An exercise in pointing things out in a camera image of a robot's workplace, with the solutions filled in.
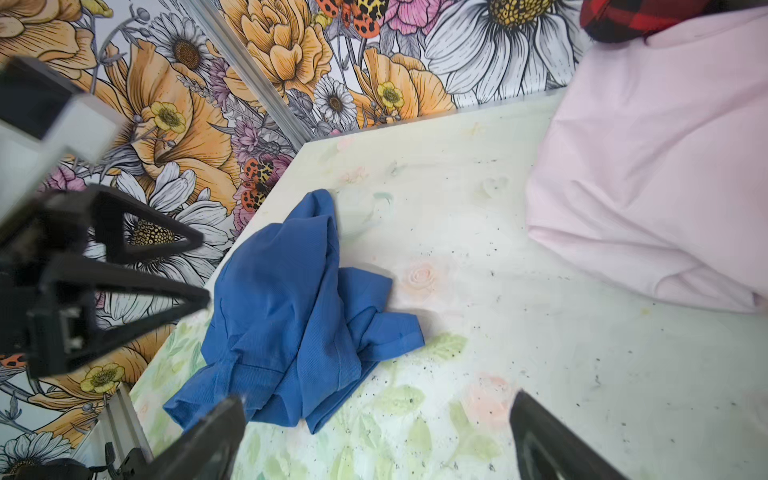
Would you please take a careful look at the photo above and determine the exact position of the red black plaid cloth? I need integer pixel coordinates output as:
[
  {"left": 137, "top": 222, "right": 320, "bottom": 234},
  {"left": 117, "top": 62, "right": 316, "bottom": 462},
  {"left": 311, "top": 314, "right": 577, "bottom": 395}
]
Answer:
[{"left": 579, "top": 0, "right": 720, "bottom": 43}]

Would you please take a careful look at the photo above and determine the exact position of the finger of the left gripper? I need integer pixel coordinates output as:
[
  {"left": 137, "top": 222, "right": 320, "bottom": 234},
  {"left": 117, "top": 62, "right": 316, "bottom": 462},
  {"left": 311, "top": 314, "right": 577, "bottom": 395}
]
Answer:
[
  {"left": 84, "top": 186, "right": 204, "bottom": 264},
  {"left": 35, "top": 254, "right": 210, "bottom": 377}
]

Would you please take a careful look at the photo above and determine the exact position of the aluminium mounting rail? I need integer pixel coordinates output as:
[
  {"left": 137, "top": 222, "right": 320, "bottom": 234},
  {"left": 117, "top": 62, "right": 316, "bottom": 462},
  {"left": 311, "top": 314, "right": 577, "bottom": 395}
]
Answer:
[{"left": 73, "top": 385, "right": 154, "bottom": 479}]

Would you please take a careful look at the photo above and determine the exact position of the pink cloth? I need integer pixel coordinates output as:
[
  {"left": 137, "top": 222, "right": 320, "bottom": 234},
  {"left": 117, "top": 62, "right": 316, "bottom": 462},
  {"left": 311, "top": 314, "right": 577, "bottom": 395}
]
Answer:
[{"left": 526, "top": 7, "right": 767, "bottom": 313}]

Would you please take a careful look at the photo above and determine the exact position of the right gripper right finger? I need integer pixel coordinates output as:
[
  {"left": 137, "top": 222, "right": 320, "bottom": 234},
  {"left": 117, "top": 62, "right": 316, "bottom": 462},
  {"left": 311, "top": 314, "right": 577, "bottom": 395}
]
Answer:
[{"left": 509, "top": 390, "right": 626, "bottom": 480}]

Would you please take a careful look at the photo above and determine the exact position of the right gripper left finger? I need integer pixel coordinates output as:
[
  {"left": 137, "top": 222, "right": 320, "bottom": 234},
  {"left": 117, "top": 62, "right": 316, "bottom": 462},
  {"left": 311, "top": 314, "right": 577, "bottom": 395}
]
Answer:
[{"left": 129, "top": 397, "right": 246, "bottom": 480}]

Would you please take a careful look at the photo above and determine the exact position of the left aluminium frame post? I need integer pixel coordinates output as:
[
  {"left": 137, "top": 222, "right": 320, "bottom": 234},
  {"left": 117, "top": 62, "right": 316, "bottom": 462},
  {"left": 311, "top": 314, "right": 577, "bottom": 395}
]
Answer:
[{"left": 182, "top": 1, "right": 315, "bottom": 150}]

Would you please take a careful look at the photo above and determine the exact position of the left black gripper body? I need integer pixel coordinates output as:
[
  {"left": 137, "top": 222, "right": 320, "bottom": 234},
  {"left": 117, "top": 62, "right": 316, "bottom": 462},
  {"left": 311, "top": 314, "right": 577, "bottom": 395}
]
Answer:
[{"left": 1, "top": 201, "right": 82, "bottom": 377}]

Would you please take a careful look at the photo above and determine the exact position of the blue cloth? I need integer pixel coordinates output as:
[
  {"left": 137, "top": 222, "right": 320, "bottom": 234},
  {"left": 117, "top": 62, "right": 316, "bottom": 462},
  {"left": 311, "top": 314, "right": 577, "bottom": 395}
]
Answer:
[{"left": 164, "top": 190, "right": 425, "bottom": 433}]

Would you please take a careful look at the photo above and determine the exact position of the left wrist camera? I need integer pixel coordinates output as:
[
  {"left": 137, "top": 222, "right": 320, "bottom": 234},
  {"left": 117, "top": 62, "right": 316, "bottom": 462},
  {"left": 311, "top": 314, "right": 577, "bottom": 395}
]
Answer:
[{"left": 1, "top": 56, "right": 126, "bottom": 222}]

